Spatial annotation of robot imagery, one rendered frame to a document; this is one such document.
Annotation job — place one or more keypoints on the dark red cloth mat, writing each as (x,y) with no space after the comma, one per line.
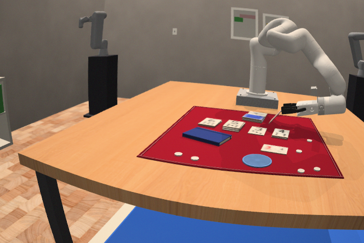
(239,170)
(231,153)

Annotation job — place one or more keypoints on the blue flat disc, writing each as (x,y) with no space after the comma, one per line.
(257,160)

